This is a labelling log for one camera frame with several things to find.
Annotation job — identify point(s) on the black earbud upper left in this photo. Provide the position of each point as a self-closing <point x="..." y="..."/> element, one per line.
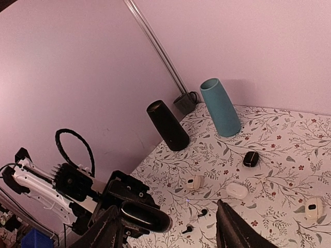
<point x="203" y="213"/>

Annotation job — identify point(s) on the cream case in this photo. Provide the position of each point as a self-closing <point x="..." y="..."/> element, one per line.
<point x="195" y="182"/>
<point x="314" y="208"/>

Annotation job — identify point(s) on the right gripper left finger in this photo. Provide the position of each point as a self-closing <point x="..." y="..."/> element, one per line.
<point x="107" y="231"/>

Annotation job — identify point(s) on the teal tapered vase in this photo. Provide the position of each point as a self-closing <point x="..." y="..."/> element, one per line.
<point x="220" y="107"/>

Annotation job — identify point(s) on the white oval charging case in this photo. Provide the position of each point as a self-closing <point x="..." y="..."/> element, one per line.
<point x="236" y="190"/>

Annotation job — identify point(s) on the cream case right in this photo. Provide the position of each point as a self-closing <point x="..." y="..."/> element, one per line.
<point x="314" y="208"/>

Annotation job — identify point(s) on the left aluminium post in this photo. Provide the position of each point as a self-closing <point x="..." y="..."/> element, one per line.
<point x="153" y="39"/>

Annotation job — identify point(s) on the blue storage bin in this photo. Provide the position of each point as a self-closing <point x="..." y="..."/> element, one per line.
<point x="36" y="239"/>

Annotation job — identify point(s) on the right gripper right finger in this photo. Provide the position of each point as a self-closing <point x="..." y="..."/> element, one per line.
<point x="234" y="231"/>

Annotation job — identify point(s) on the black tapered vase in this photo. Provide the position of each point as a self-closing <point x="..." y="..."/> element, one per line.
<point x="174" y="135"/>

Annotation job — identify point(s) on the black gold-trim charging case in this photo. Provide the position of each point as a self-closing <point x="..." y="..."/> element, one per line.
<point x="146" y="217"/>

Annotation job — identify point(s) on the black earbud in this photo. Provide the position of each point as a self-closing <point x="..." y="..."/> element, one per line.
<point x="203" y="213"/>
<point x="189" y="229"/>

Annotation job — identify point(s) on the black earbud lower left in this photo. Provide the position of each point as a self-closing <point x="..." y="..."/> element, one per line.
<point x="189" y="229"/>

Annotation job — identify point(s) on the small black charging case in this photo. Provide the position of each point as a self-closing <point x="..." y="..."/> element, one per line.
<point x="251" y="159"/>

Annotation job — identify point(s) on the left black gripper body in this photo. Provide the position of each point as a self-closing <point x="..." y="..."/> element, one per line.
<point x="122" y="188"/>

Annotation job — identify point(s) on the white stem earbud far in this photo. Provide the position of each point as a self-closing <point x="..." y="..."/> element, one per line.
<point x="261" y="181"/>

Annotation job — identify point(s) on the cream case left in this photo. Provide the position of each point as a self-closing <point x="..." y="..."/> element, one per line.
<point x="195" y="182"/>

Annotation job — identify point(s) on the grey mug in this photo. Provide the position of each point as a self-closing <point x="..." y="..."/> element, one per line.
<point x="186" y="102"/>

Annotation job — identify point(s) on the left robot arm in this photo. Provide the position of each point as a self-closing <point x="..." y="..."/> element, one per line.
<point x="71" y="192"/>

